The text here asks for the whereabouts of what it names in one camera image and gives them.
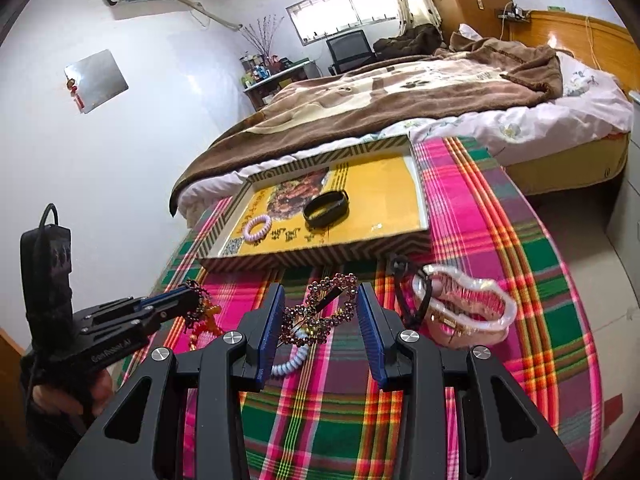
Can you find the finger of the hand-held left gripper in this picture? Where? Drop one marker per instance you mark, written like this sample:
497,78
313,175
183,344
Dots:
170,311
165,296

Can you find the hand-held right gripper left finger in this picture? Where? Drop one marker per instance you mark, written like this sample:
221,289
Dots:
272,332

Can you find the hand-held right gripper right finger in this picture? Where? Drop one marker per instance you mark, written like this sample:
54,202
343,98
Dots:
371,340

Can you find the rhinestone beaded headband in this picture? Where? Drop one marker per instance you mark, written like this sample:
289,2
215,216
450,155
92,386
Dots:
330,280

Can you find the clear pink hair claw clip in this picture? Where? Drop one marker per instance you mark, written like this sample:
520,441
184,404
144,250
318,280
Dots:
495,310

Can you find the yellow tray with striped rim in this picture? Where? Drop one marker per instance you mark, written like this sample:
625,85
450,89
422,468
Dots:
380,195

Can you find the person's left hand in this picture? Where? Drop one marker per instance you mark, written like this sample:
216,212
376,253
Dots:
102,392

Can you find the black wristband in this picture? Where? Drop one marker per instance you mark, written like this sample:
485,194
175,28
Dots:
325,220

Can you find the pink green plaid cloth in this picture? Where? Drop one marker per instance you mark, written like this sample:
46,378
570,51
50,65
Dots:
500,260

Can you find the red hanging ornament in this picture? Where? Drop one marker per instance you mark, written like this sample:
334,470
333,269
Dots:
75,92

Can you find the brown printed blanket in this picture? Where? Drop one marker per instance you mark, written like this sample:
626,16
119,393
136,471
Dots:
350,105

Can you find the group of bottles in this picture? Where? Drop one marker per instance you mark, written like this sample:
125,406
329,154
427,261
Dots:
255,67

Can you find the white desk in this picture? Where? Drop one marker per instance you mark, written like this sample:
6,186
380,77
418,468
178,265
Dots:
280,77

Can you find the yellow mattress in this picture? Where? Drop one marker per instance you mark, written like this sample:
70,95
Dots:
565,165

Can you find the dried flower branches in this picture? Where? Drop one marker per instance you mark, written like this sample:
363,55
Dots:
265,35

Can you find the grey drawer cabinet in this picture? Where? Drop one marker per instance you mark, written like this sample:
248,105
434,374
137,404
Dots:
625,220

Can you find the air conditioner pipe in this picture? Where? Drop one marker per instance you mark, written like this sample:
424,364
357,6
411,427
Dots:
215,19

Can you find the pale floral bed sheet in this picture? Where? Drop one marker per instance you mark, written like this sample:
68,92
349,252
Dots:
550,120

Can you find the black office chair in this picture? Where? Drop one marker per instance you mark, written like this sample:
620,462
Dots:
350,45

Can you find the brown cloth pile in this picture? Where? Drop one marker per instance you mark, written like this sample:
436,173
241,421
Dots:
410,40

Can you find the white pillow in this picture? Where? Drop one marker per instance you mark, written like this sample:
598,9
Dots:
469,31

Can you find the window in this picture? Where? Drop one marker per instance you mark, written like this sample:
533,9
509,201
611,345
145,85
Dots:
340,10

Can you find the power strip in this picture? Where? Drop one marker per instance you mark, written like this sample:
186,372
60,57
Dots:
515,15

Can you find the wooden headboard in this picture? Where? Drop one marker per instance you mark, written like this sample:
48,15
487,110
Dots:
600,40

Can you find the shiny wall panel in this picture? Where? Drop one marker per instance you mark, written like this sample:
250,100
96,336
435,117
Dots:
97,80

